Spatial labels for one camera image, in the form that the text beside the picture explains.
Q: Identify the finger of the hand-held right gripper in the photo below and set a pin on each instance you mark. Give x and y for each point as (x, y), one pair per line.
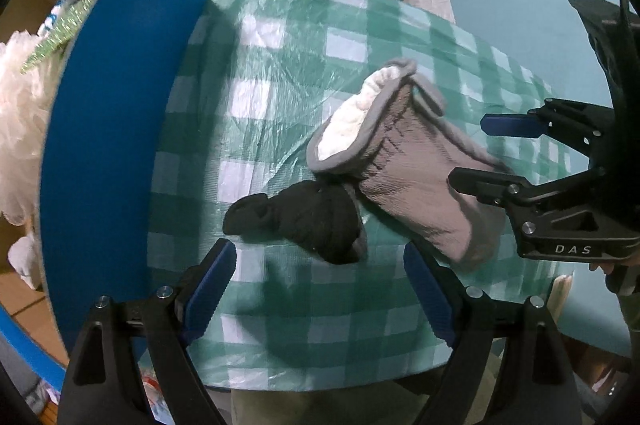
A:
(490, 185)
(510, 125)

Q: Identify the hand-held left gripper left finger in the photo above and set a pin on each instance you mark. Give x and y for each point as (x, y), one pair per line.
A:
(210, 290)

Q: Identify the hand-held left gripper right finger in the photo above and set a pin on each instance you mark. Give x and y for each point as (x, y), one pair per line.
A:
(430, 295)

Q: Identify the grey fleece-lined mitten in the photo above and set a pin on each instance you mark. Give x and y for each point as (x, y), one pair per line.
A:
(420, 165)

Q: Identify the black glove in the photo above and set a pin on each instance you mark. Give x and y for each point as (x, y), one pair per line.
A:
(310, 215)

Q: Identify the cardboard box with blue rim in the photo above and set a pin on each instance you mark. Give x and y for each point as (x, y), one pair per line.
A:
(115, 55)

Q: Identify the white mesh bath loofah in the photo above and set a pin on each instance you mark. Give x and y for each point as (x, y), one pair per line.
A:
(20, 115)

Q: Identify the person's right hand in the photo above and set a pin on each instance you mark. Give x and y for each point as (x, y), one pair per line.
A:
(607, 267)

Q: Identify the light wooden slat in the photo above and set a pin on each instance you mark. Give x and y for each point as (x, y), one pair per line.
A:
(560, 300)

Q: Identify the small white plush item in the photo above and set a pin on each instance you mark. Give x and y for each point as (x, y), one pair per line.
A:
(25, 260)

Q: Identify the green checkered plastic tablecloth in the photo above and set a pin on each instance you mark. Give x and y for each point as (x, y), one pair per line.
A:
(300, 55)

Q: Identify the white and blue cloth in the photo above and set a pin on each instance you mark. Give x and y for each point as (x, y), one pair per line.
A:
(62, 12)

